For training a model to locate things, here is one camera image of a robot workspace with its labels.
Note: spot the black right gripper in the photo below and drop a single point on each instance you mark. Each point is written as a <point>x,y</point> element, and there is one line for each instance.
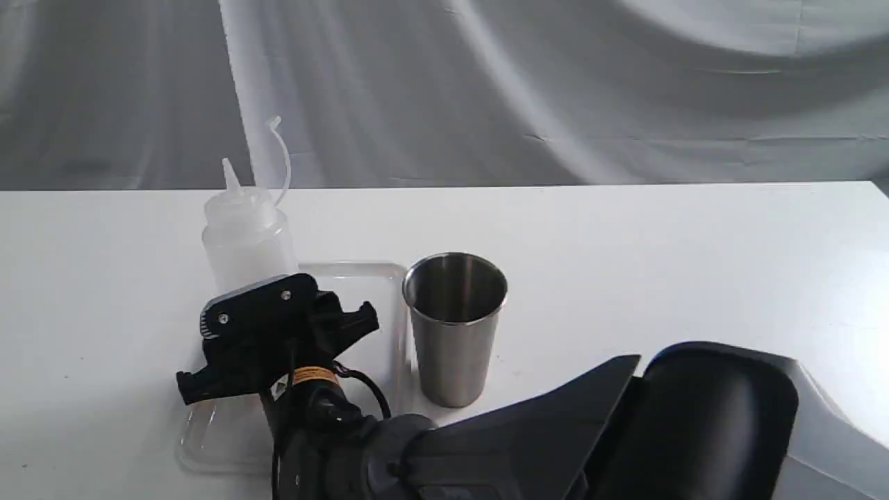
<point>252,337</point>

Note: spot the translucent squeeze bottle amber liquid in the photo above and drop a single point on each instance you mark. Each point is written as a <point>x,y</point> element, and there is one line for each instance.
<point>247,237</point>

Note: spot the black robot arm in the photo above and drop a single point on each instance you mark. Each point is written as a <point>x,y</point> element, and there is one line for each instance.
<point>704,421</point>

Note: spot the stainless steel cup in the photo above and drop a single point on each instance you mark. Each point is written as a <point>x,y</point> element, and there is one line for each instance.
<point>454,300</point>

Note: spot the clear plastic tray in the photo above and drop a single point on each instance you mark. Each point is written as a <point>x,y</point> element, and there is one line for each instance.
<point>232,436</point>

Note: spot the grey fabric backdrop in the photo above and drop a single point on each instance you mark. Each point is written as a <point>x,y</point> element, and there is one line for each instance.
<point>151,95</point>

